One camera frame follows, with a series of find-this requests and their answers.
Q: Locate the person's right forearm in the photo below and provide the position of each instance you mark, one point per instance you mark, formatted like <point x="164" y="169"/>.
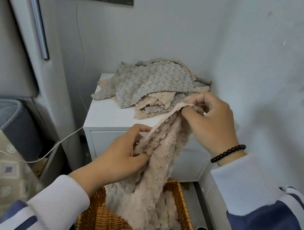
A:
<point x="262" y="217"/>

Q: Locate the white nightstand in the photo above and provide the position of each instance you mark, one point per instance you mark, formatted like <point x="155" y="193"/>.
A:
<point x="105" y="117"/>

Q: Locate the person's left hand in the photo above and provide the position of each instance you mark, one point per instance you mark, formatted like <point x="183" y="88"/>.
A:
<point x="119" y="157"/>

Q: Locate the silver headboard trim strip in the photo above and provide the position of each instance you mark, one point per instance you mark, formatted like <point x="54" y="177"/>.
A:
<point x="35" y="6"/>

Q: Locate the person's right hand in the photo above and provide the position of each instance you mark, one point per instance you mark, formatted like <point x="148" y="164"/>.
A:
<point x="216" y="126"/>

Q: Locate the person's left forearm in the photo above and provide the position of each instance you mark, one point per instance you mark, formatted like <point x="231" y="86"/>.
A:
<point x="54" y="207"/>

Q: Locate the single beige towel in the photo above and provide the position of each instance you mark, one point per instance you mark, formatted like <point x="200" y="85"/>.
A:
<point x="163" y="212"/>
<point x="154" y="171"/>
<point x="175" y="212"/>

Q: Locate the grey padded headboard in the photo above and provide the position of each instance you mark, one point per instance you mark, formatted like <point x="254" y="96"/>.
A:
<point x="4" y="47"/>

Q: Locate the pile of beige grey towels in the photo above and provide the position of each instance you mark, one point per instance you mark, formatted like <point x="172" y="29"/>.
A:
<point x="151" y="81"/>

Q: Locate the orange wicker basket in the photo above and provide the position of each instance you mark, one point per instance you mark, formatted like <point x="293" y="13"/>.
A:
<point x="105" y="229"/>

